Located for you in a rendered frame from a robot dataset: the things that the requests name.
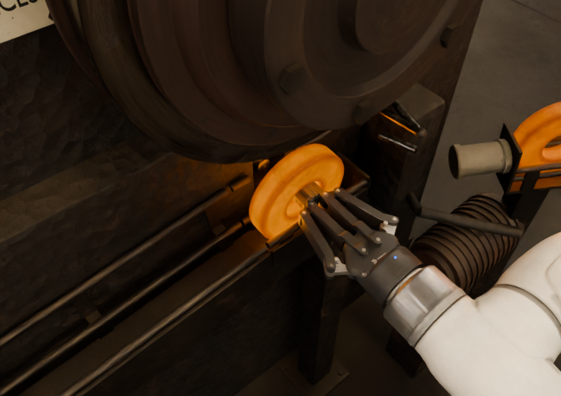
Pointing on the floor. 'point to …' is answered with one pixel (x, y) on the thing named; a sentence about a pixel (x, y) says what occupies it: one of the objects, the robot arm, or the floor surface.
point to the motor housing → (457, 259)
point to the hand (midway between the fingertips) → (299, 186)
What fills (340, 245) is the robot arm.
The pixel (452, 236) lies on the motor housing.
